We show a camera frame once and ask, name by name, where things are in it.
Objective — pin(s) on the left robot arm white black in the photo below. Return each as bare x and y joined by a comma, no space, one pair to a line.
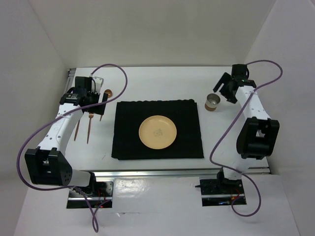
47,164

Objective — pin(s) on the copper spoon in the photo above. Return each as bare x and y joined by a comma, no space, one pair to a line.
108,93

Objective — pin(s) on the aluminium rail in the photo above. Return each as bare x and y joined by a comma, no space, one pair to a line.
156,173
70,77

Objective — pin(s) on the aluminium left rail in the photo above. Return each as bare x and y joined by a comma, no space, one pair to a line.
70,77

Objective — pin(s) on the aluminium front rail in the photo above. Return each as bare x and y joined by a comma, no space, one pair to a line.
156,173

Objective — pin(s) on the copper fork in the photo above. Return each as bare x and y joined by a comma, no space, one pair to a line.
91,116

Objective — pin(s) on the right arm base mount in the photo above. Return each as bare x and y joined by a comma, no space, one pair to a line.
215,194

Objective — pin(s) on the yellow plate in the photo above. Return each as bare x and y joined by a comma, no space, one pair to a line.
157,132

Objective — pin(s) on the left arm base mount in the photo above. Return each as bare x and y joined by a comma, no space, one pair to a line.
100,197

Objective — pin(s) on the metal cup copper base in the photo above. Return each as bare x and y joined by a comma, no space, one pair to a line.
212,102

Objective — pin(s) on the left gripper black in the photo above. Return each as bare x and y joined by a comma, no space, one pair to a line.
98,109

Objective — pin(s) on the black cloth placemat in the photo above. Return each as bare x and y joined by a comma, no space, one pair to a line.
129,116

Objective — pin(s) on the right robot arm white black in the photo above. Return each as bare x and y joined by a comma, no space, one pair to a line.
258,135

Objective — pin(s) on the copper knife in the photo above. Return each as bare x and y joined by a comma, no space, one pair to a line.
76,130

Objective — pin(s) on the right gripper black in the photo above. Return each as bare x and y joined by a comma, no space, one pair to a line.
224,77

